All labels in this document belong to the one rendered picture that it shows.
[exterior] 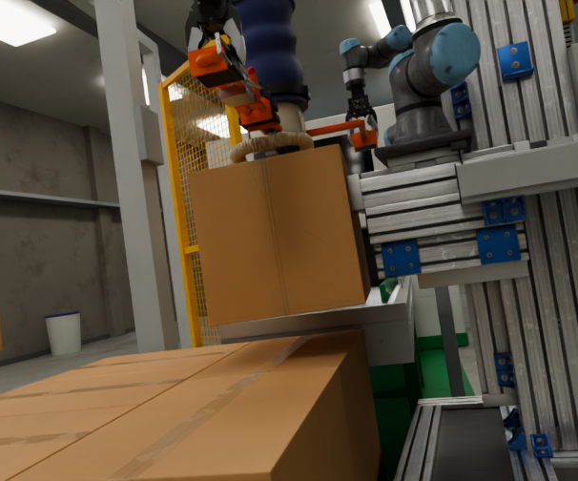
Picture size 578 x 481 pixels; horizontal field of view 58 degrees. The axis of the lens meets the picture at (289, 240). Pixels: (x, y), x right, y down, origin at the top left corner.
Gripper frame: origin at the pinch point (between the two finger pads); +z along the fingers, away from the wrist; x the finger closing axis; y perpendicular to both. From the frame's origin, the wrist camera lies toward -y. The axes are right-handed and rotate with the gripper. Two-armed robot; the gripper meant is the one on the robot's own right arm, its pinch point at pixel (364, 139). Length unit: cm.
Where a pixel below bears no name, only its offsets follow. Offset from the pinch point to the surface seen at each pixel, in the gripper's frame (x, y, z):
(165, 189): -197, -294, -50
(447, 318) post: 24, -53, 74
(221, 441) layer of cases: -28, 114, 64
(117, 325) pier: -497, -713, 106
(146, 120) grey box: -114, -77, -49
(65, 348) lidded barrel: -479, -520, 115
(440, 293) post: 22, -53, 63
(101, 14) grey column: -131, -76, -112
